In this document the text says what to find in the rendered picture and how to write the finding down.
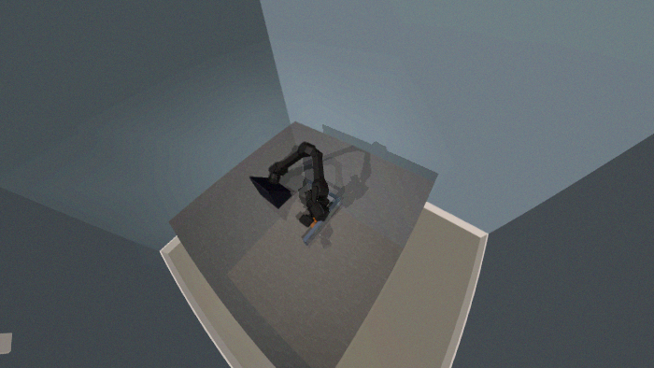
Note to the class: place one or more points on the clear l-shaped low wall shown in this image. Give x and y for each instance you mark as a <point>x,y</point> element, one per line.
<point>315,232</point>

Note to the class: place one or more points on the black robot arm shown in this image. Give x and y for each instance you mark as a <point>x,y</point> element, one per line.
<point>319,185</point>

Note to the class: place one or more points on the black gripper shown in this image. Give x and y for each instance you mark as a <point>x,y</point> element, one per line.
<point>307,220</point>

